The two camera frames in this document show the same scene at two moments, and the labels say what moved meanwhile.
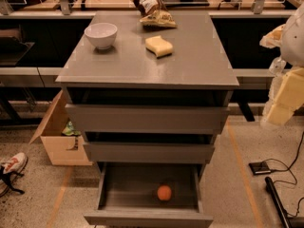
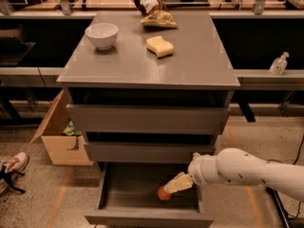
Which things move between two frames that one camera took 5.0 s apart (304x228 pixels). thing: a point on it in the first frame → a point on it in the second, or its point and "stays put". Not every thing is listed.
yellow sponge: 159,46 stays put
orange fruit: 164,193 stays put
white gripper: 294,45 → 197,170
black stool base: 6,178 stays put
